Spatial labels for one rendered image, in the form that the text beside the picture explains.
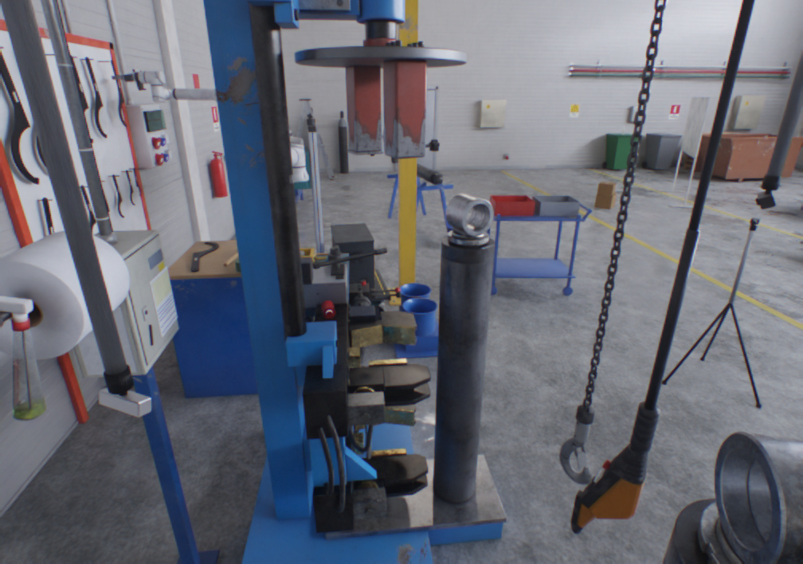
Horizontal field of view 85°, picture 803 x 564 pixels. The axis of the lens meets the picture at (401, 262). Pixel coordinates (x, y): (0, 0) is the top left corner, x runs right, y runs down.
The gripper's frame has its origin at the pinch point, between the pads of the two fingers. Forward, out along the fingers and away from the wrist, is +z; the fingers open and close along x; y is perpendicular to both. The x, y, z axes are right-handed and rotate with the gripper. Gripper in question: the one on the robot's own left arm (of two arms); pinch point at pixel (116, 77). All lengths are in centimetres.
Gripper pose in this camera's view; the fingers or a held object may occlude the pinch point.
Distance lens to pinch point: 412.9
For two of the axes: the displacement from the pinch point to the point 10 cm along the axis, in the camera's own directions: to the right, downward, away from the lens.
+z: -9.9, 0.4, -1.0
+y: 0.1, -8.8, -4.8
